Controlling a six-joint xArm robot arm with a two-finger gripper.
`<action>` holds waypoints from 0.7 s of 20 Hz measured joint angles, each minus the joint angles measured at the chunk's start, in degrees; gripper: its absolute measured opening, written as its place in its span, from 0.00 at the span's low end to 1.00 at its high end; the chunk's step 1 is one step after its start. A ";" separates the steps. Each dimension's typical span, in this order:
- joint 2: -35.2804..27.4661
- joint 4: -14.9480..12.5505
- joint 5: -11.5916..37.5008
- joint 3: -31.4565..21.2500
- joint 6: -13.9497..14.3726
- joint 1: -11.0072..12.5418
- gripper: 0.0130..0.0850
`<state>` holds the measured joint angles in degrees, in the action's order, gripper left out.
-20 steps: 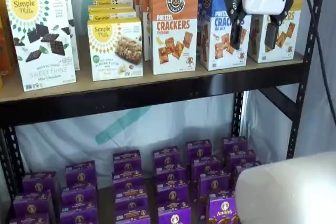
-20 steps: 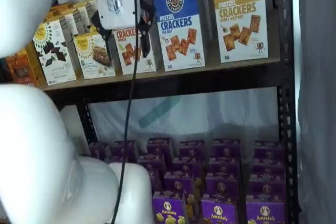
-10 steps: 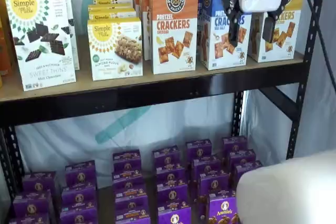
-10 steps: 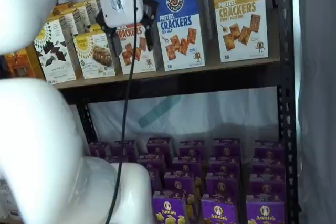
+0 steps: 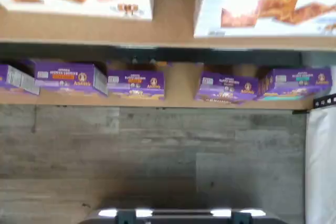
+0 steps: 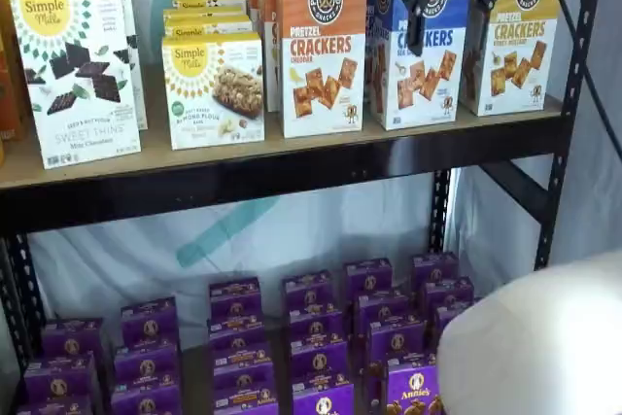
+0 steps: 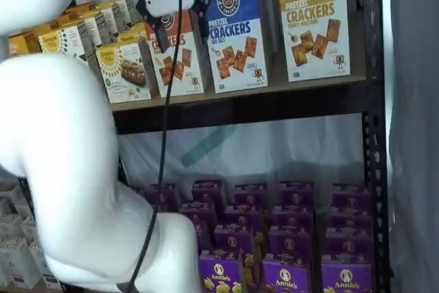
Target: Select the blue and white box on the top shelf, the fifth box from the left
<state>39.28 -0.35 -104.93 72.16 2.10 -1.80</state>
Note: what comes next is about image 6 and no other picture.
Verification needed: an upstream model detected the yellow honey mustard cracker box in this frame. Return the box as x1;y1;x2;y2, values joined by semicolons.
459;0;568;118

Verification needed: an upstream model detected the Simple Mills almond bars box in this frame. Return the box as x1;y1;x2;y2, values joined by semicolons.
161;30;266;152
163;15;255;40
162;5;250;20
172;0;248;11

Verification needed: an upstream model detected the purple Annie's snack box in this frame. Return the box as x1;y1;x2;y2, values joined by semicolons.
287;305;344;342
366;356;442;415
354;290;412;331
17;395;93;415
283;270;334;312
212;345;273;387
111;376;183;415
208;315;266;352
421;277;475;314
432;303;473;338
213;382;280;415
290;335;349;378
42;318;105;359
114;340;180;382
23;352;98;400
345;259;394;299
209;277;261;319
121;296;179;344
292;374;356;415
365;318;429;363
411;253;460;290

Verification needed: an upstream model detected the Simple Mills sweet thins box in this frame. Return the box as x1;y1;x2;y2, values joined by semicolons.
32;0;149;132
9;0;143;171

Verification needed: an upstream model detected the black metal shelf frame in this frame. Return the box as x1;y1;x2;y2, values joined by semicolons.
0;0;608;415

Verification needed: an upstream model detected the orange snack box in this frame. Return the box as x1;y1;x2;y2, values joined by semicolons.
0;0;31;144

